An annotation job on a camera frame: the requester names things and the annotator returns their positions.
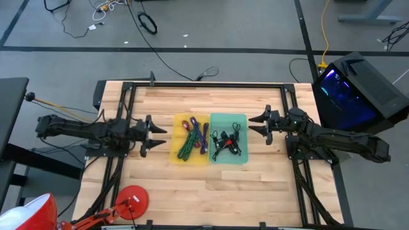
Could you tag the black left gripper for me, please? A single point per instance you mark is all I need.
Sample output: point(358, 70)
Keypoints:
point(140, 134)

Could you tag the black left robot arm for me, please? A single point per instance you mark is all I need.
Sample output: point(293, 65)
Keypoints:
point(80, 129)

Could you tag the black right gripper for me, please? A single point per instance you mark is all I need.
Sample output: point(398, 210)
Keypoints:
point(276, 123)

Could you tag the wooden stick with black knob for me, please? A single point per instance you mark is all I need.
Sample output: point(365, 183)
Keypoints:
point(29, 96)

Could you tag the black side desk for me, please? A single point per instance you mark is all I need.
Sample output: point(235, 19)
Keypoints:
point(11, 108)

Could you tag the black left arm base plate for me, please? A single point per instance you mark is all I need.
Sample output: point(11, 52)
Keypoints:
point(96, 152)

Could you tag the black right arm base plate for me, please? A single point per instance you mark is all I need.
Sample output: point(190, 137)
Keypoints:
point(291, 150)

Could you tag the black table corner panel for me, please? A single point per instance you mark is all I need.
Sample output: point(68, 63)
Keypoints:
point(99, 96)

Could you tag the red lamp shade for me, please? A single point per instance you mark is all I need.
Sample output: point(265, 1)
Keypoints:
point(35, 217)

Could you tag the yellow plastic tray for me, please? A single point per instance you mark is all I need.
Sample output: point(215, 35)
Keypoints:
point(191, 161)

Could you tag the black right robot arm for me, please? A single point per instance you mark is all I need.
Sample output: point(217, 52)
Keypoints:
point(335, 140)

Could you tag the black computer tower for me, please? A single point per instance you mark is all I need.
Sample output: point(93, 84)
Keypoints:
point(374, 86)

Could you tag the green plastic tray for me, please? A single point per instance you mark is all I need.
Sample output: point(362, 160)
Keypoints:
point(223, 119)

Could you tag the red lamp base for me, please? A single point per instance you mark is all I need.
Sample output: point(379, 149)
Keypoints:
point(137, 204)

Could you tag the grey desk foot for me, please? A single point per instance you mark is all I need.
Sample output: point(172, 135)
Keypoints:
point(367, 17)

